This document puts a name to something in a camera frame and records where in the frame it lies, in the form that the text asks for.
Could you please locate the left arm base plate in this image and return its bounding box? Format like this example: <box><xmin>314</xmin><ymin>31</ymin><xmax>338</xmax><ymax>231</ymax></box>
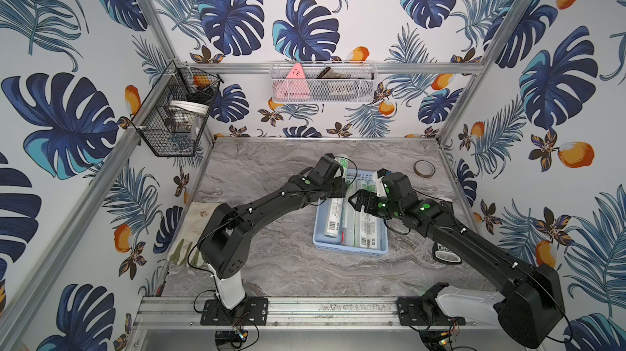
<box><xmin>200</xmin><ymin>297</ymin><xmax>269</xmax><ymax>327</ymax></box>

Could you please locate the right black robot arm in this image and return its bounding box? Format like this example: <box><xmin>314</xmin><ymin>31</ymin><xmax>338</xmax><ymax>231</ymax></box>
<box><xmin>348</xmin><ymin>169</ymin><xmax>566</xmax><ymax>349</ymax></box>

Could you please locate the black white object on table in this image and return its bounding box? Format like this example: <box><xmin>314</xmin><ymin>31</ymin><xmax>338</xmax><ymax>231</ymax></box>
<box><xmin>432</xmin><ymin>243</ymin><xmax>462</xmax><ymax>266</ymax></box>

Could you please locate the white bowl in basket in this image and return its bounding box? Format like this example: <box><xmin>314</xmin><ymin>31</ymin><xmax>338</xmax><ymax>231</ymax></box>
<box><xmin>170</xmin><ymin>100</ymin><xmax>209</xmax><ymax>116</ymax></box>

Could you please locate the black wire wall basket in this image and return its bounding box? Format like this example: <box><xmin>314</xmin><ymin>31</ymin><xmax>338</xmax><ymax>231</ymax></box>
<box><xmin>131</xmin><ymin>61</ymin><xmax>223</xmax><ymax>158</ymax></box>

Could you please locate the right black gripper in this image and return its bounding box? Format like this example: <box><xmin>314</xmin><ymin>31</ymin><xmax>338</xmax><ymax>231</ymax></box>
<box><xmin>347</xmin><ymin>189</ymin><xmax>403</xmax><ymax>221</ymax></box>

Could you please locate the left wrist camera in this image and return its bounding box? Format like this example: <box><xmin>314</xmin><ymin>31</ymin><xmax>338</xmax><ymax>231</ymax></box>
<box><xmin>312</xmin><ymin>153</ymin><xmax>343</xmax><ymax>183</ymax></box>

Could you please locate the aluminium front rail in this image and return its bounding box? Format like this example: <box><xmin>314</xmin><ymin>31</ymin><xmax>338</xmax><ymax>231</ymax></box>
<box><xmin>134</xmin><ymin>296</ymin><xmax>534</xmax><ymax>330</ymax></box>

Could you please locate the pink triangular item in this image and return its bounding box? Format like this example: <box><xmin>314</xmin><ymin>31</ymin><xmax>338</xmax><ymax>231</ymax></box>
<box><xmin>285</xmin><ymin>63</ymin><xmax>306</xmax><ymax>80</ymax></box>

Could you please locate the light blue plastic basket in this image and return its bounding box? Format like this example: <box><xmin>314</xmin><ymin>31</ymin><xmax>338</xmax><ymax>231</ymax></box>
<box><xmin>312</xmin><ymin>198</ymin><xmax>389</xmax><ymax>256</ymax></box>

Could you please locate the brown tape ring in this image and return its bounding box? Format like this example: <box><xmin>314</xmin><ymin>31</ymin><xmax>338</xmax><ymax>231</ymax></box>
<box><xmin>413</xmin><ymin>159</ymin><xmax>436</xmax><ymax>179</ymax></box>

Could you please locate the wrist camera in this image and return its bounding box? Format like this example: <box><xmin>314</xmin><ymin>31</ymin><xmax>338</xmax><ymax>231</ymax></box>
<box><xmin>312</xmin><ymin>153</ymin><xmax>343</xmax><ymax>183</ymax></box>
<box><xmin>376</xmin><ymin>168</ymin><xmax>413</xmax><ymax>200</ymax></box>

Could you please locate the white wire wall basket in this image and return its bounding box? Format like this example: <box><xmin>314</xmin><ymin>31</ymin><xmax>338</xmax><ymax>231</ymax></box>
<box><xmin>269</xmin><ymin>61</ymin><xmax>378</xmax><ymax>103</ymax></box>

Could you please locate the brown brush in basket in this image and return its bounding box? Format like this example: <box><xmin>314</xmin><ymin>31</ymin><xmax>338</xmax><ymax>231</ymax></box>
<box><xmin>317</xmin><ymin>67</ymin><xmax>351</xmax><ymax>80</ymax></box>

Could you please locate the plastic wrap roll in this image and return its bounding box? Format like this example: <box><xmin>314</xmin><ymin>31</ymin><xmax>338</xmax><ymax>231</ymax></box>
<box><xmin>358</xmin><ymin>205</ymin><xmax>377</xmax><ymax>249</ymax></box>
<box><xmin>324</xmin><ymin>154</ymin><xmax>349</xmax><ymax>238</ymax></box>
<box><xmin>368</xmin><ymin>216</ymin><xmax>384</xmax><ymax>251</ymax></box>
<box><xmin>342</xmin><ymin>182</ymin><xmax>358</xmax><ymax>248</ymax></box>

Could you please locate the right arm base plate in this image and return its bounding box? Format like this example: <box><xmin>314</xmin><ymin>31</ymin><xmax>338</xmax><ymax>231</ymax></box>
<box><xmin>396</xmin><ymin>297</ymin><xmax>453</xmax><ymax>327</ymax></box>

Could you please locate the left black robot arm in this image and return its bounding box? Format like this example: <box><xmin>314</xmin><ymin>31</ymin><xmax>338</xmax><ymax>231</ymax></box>
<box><xmin>196</xmin><ymin>154</ymin><xmax>347</xmax><ymax>310</ymax></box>

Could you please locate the beige work glove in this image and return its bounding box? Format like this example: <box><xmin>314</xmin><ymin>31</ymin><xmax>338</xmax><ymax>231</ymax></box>
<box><xmin>167</xmin><ymin>202</ymin><xmax>219</xmax><ymax>266</ymax></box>

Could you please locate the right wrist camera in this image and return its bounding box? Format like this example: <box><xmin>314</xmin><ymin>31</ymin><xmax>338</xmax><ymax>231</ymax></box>
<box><xmin>376</xmin><ymin>168</ymin><xmax>413</xmax><ymax>200</ymax></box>

